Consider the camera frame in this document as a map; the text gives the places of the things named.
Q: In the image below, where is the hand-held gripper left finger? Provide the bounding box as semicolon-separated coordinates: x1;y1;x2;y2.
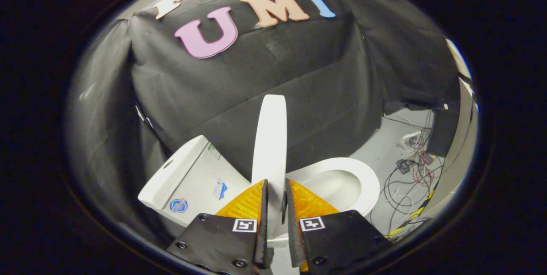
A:
166;179;275;275

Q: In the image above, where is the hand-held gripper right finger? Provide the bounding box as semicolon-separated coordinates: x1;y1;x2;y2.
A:
285;178;393;274

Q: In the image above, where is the white toilet lid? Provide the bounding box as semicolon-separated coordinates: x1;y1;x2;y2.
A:
251;95;288;241

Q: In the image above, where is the white toilet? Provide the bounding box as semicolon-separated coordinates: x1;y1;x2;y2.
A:
138;135;380;275

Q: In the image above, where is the white toilet seat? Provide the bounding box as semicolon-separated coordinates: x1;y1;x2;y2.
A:
285;157;380;217

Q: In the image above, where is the yellow black floor tape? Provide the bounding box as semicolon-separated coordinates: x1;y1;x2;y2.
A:
385;189;436;239

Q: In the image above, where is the black backdrop cloth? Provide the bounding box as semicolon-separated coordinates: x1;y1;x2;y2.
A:
68;0;461;250

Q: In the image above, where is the black flat panel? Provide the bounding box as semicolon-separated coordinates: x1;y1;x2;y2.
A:
427;110;461;157

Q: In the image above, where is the tangle of floor cables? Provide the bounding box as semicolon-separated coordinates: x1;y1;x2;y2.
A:
370;112;445;235

